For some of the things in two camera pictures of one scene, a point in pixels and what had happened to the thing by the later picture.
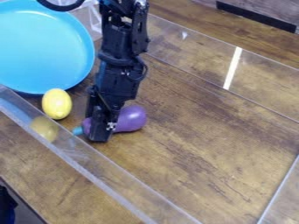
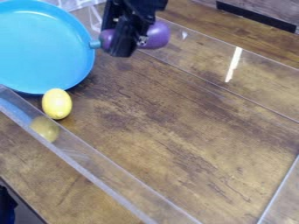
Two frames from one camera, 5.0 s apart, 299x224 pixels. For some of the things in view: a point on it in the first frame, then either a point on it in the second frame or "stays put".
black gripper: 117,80 → 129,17
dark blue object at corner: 7,206 stays put
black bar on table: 255,16 stays put
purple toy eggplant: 131,120 → 159,37
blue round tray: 47,47 stays put
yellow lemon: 57,103 stays put
